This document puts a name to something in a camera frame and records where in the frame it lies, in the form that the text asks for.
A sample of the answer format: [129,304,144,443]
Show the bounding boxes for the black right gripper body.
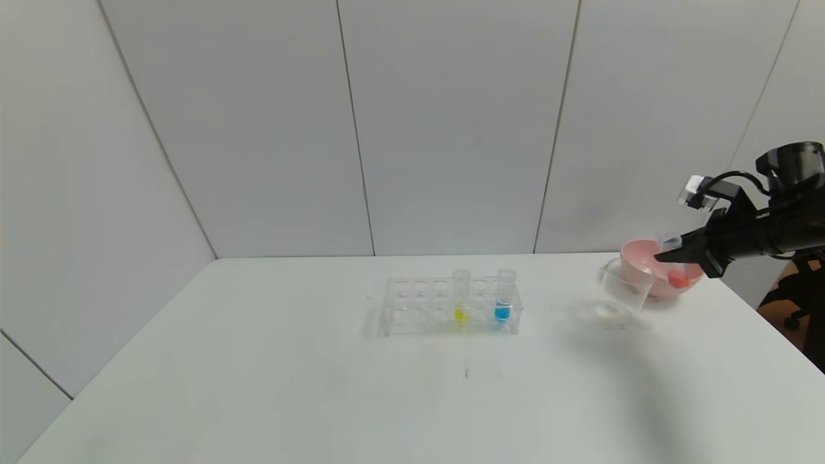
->
[698,207,779,279]

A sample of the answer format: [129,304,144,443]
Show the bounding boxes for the test tube with red pigment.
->
[657,232,692,289]

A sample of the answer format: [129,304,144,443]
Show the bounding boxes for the clear glass beaker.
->
[567,258,653,331]

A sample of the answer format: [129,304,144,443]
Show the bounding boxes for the test tube with blue pigment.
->
[495,268,518,323]

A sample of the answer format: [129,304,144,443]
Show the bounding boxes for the test tube with yellow pigment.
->
[452,269,471,324]

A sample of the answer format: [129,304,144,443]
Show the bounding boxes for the clear acrylic test tube rack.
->
[382,276,521,337]

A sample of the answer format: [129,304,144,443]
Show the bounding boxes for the pink bowl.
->
[620,240,704,300]

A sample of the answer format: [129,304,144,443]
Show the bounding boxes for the black office chair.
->
[764,253,825,376]

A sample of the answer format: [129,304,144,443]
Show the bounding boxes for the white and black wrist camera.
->
[678,175,739,212]

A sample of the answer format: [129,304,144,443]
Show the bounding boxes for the black camera cable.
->
[706,169,772,194]

